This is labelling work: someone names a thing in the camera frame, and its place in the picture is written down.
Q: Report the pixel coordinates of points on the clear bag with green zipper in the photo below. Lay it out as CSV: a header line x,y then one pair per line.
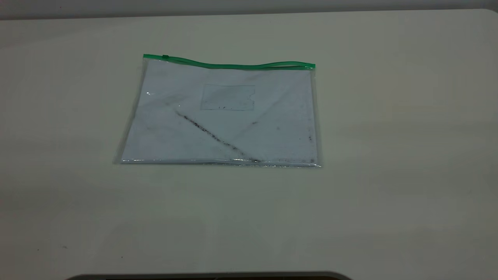
x,y
233,136

